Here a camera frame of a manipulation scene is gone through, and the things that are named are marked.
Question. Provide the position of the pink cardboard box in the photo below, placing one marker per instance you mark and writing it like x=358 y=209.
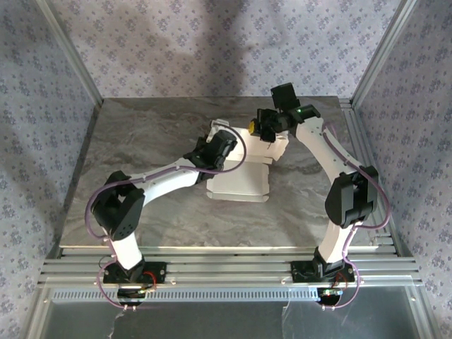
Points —
x=240 y=183

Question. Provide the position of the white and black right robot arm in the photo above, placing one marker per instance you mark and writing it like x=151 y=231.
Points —
x=325 y=152

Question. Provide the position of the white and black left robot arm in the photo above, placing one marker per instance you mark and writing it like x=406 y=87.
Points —
x=162 y=180

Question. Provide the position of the black controller board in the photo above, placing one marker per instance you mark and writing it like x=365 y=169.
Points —
x=129 y=294
x=330 y=295

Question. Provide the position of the grey metal panel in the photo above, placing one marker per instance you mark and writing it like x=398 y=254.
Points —
x=212 y=321

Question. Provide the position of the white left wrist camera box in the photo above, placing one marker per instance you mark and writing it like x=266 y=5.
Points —
x=217 y=126

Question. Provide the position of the aluminium side rail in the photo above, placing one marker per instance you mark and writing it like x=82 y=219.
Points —
x=351 y=123

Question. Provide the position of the aluminium frame post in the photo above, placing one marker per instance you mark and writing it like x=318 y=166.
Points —
x=72 y=53
x=383 y=53

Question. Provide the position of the aluminium rail bed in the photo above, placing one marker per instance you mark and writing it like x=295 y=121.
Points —
x=226 y=265

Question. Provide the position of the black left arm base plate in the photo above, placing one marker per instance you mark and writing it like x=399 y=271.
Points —
x=155 y=265

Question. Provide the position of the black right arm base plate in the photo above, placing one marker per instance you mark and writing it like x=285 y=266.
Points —
x=298 y=277

